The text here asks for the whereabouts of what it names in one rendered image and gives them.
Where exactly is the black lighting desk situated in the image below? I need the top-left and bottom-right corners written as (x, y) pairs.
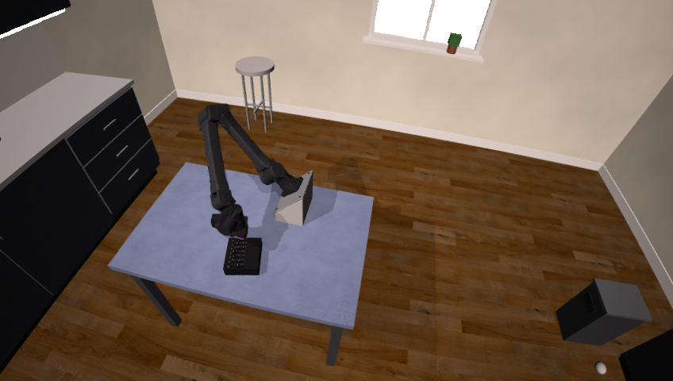
top-left (223, 237), bottom-right (263, 275)

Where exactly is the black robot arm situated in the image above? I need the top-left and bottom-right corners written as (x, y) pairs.
top-left (198, 103), bottom-right (303, 236)

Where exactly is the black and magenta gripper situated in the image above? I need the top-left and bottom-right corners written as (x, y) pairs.
top-left (230, 216), bottom-right (248, 240)

